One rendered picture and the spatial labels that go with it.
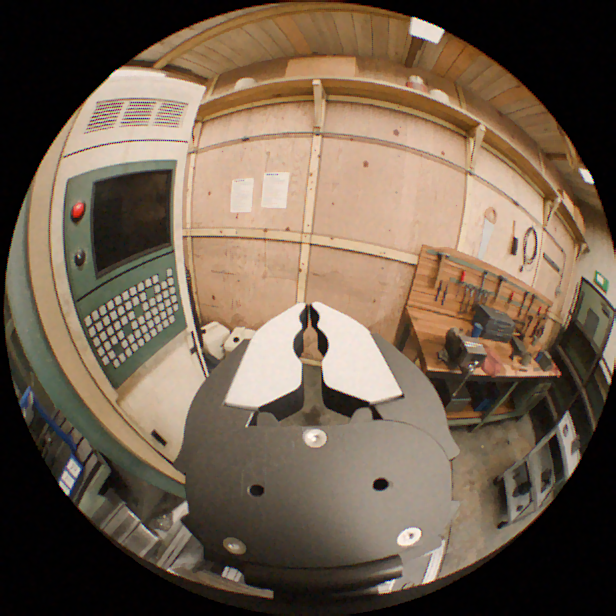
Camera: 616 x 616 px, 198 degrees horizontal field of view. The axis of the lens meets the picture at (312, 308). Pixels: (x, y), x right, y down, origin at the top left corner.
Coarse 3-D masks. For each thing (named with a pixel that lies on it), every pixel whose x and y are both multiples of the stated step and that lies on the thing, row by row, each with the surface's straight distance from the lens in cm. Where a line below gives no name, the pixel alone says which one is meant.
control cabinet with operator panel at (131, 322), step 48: (96, 96) 84; (144, 96) 86; (192, 96) 97; (96, 144) 74; (144, 144) 79; (96, 192) 68; (144, 192) 73; (96, 240) 67; (144, 240) 73; (96, 288) 68; (144, 288) 75; (96, 336) 71; (144, 336) 79; (192, 336) 104; (144, 384) 93; (192, 384) 116; (144, 432) 106
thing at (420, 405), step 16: (384, 352) 9; (400, 352) 9; (400, 368) 8; (416, 368) 9; (400, 384) 8; (416, 384) 8; (400, 400) 7; (416, 400) 8; (432, 400) 8; (384, 416) 7; (400, 416) 7; (416, 416) 7; (432, 416) 7; (432, 432) 7; (448, 432) 7; (448, 448) 7
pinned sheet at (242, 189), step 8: (232, 184) 186; (240, 184) 182; (248, 184) 178; (232, 192) 185; (240, 192) 181; (248, 192) 177; (232, 200) 185; (240, 200) 180; (248, 200) 176; (232, 208) 185; (240, 208) 180; (248, 208) 176
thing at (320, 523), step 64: (256, 448) 6; (320, 448) 6; (384, 448) 6; (192, 512) 6; (256, 512) 6; (320, 512) 5; (384, 512) 6; (448, 512) 6; (256, 576) 6; (320, 576) 6; (384, 576) 6
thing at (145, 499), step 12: (120, 468) 102; (108, 480) 118; (120, 480) 105; (132, 480) 96; (120, 492) 110; (132, 492) 100; (144, 492) 91; (156, 492) 95; (132, 504) 105; (144, 504) 96; (156, 504) 102; (144, 516) 104
